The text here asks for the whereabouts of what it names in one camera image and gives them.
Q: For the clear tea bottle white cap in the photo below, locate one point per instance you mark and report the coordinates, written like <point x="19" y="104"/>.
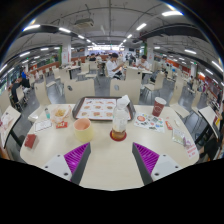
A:
<point x="119" y="123"/>

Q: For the crumpled white napkin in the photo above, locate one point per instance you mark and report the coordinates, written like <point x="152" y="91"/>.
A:
<point x="123" y="101"/>

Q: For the person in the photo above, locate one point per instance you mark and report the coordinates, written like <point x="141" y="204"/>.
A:
<point x="112" y="68"/>
<point x="15" y="90"/>
<point x="24" y="75"/>
<point x="143" y="64"/>

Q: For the dark brown serving tray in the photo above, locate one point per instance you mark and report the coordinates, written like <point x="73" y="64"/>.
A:
<point x="74" y="110"/>

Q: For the white receipt paper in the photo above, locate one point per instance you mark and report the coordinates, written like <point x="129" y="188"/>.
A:
<point x="43" y="125"/>

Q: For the clear plastic wrapper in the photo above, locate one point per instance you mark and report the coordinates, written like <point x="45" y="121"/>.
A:
<point x="179" y="136"/>

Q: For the colourful sticker sheet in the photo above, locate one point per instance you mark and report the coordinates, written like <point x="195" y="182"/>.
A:
<point x="150" y="122"/>

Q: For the beige neighbouring dining table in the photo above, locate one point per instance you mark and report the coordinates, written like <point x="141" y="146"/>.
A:
<point x="209" y="116"/>
<point x="8" y="121"/>

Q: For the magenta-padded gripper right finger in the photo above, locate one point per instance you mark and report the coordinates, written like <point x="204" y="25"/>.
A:
<point x="148" y="159"/>

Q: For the beige wooden chair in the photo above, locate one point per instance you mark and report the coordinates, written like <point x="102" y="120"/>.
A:
<point x="40" y="95"/>
<point x="178" y="98"/>

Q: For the ceiling air conditioner unit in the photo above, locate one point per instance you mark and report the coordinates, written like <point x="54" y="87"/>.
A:
<point x="84" y="22"/>

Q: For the red paper cup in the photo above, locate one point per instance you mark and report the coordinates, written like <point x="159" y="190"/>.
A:
<point x="158" y="107"/>

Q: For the printed paper tray liner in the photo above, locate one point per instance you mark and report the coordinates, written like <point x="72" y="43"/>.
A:
<point x="96" y="108"/>

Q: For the orange white food wrapper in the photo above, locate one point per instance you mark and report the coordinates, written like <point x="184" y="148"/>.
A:
<point x="60" y="113"/>

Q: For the white pink printed leaflet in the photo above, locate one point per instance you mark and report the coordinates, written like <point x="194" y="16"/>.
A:
<point x="191" y="150"/>

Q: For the ceiling strip lights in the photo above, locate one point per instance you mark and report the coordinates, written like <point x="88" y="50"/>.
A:
<point x="31" y="27"/>

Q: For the yellow mug pink inside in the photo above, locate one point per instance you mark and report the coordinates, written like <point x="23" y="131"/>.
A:
<point x="83" y="131"/>

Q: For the small clear teal-capped bottle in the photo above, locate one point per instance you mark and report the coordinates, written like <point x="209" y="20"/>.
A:
<point x="47" y="114"/>

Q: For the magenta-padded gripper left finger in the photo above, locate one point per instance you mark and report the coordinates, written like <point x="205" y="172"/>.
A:
<point x="75" y="159"/>

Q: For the small red white packet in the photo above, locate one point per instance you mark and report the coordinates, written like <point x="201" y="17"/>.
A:
<point x="168" y="125"/>

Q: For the red flat box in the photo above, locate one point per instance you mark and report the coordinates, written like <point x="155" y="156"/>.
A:
<point x="30" y="141"/>

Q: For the small red sauce packet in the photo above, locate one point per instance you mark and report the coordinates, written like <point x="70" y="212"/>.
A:
<point x="61" y="125"/>

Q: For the flat round red coaster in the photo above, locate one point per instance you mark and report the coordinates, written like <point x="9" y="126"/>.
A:
<point x="114" y="138"/>

